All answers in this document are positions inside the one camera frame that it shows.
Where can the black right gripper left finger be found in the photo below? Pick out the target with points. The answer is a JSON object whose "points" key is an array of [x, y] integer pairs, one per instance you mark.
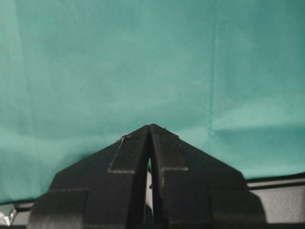
{"points": [[106, 188]]}

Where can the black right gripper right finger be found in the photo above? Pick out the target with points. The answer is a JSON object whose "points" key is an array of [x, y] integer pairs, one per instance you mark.
{"points": [[191, 187]]}

